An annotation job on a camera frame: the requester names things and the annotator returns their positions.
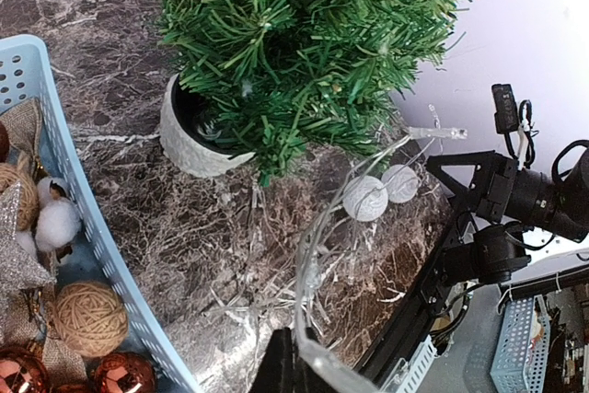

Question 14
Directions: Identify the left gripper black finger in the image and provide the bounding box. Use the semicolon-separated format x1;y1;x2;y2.
250;328;304;393

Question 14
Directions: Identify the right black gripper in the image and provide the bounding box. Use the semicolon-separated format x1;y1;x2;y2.
426;151;518;223

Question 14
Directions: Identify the clear wire light string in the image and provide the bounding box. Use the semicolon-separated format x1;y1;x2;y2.
206;104;468;393

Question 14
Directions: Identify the white woven ball light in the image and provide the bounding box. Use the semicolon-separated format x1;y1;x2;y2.
381;164;420;204
342;176;388;222

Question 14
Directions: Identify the small green christmas tree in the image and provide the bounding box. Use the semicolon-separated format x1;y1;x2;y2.
160;0;470;185

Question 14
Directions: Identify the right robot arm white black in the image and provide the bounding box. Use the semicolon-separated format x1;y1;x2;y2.
426;151;588;286

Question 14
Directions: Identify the white textured tree pot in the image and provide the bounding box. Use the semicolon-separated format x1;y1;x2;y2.
159;74;254;178

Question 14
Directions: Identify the copper shiny bauble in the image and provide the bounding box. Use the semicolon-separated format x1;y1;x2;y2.
1;346;51;393
94;352;157;393

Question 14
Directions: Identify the blue perforated bin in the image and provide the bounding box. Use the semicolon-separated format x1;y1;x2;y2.
490;295;550;393

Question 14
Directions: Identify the beige twine ball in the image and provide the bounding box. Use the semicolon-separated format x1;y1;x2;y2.
53;281;129;358

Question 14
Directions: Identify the burlap ribbon bow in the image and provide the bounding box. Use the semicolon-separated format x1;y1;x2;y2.
1;98;87;392

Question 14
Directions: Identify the white cotton boll sprig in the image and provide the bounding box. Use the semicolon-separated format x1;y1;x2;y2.
16;177;82;262

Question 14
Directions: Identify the light blue plastic basket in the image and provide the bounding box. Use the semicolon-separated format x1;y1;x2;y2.
1;34;202;392

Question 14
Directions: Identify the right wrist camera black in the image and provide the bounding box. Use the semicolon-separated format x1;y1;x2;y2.
491;84;519;134

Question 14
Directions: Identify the white slotted cable duct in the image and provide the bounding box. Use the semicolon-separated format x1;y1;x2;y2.
380;336;437;393

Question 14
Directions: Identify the black front rail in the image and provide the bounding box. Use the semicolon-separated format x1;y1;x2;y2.
353;226;475;385

